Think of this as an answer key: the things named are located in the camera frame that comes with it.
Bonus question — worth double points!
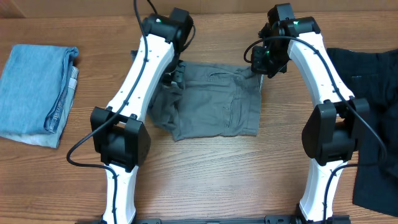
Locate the grey shorts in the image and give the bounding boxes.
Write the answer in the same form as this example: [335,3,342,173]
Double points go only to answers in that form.
[147,61,264,141]

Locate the black shorts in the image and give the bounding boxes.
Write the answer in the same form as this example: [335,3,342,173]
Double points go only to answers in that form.
[327,48,397,216]

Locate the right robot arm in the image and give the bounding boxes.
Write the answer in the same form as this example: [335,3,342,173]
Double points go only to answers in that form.
[249,3,369,223]

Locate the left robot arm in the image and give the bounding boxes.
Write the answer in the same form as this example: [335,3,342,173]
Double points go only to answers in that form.
[90,8,193,223]

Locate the folded blue jeans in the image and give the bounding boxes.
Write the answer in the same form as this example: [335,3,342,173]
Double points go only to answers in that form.
[1,44,79,134]

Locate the brown cardboard back wall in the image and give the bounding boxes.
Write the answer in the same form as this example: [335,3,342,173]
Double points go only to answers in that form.
[1,0,397,18]

